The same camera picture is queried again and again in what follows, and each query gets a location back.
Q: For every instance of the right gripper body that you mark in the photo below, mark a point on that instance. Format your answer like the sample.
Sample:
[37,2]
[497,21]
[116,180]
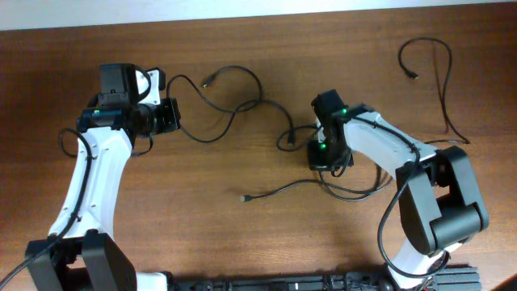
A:
[325,153]

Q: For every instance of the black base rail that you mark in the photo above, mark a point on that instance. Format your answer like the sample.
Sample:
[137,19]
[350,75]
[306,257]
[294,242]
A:
[451,279]

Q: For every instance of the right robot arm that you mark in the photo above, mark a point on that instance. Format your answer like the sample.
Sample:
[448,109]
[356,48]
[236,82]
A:
[438,197]

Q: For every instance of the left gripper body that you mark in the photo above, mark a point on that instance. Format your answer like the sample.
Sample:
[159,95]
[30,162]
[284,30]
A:
[160,119]

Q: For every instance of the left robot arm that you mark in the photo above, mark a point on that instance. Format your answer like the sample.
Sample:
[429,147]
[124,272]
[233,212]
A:
[80,252]

